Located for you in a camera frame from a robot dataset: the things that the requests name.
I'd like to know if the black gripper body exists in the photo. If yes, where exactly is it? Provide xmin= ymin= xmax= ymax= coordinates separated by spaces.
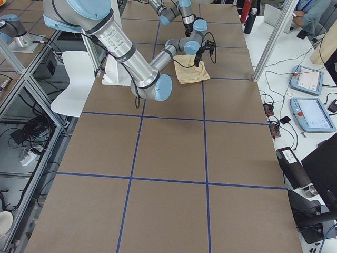
xmin=184 ymin=22 xmax=193 ymax=37
xmin=195 ymin=40 xmax=216 ymax=62

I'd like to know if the cream long-sleeve graphic shirt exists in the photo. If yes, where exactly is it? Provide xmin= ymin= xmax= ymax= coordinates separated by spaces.
xmin=173 ymin=54 xmax=210 ymax=85

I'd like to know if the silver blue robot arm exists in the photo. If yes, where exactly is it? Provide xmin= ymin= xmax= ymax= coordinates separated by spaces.
xmin=43 ymin=0 xmax=216 ymax=101
xmin=140 ymin=0 xmax=196 ymax=37

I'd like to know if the black water bottle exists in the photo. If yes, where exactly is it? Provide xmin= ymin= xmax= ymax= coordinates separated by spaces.
xmin=243 ymin=8 xmax=258 ymax=34

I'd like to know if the red water bottle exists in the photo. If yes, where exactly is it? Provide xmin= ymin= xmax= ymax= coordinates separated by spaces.
xmin=240 ymin=0 xmax=252 ymax=24

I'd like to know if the upper blue teach pendant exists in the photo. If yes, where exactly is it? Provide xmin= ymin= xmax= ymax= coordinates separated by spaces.
xmin=290 ymin=65 xmax=324 ymax=96

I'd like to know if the blue teach pendant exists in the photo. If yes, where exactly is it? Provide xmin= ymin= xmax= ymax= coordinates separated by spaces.
xmin=290 ymin=98 xmax=336 ymax=133
xmin=290 ymin=65 xmax=324 ymax=96

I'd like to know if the person in blue shirt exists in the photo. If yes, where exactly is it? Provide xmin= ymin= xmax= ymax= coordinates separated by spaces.
xmin=293 ymin=0 xmax=331 ymax=37

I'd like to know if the white plastic chair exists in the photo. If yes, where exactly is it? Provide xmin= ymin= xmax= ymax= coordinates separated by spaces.
xmin=51 ymin=51 xmax=95 ymax=118

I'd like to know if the lower blue teach pendant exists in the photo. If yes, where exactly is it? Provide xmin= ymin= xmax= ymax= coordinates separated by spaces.
xmin=290 ymin=98 xmax=336 ymax=133

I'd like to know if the white power strip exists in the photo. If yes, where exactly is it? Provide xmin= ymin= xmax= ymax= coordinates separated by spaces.
xmin=20 ymin=150 xmax=41 ymax=167

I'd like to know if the black monitor stand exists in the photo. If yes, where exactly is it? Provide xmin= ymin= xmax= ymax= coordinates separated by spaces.
xmin=275 ymin=131 xmax=337 ymax=245

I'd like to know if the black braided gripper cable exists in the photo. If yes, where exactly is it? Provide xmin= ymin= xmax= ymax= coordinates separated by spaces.
xmin=134 ymin=31 xmax=218 ymax=110

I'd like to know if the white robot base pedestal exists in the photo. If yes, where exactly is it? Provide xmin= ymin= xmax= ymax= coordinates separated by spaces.
xmin=102 ymin=0 xmax=131 ymax=86

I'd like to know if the aluminium frame post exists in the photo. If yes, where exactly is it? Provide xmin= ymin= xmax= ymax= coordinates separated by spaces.
xmin=252 ymin=0 xmax=298 ymax=83

